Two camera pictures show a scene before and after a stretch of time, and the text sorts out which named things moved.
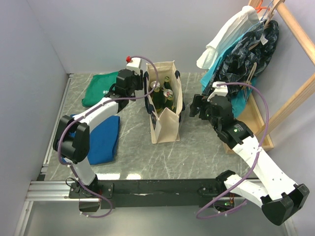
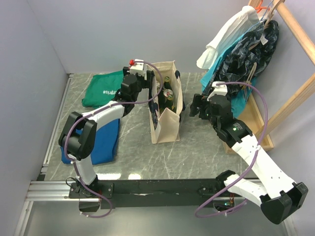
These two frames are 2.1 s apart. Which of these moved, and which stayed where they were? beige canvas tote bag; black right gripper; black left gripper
Moved: black left gripper
Stayed: beige canvas tote bag; black right gripper
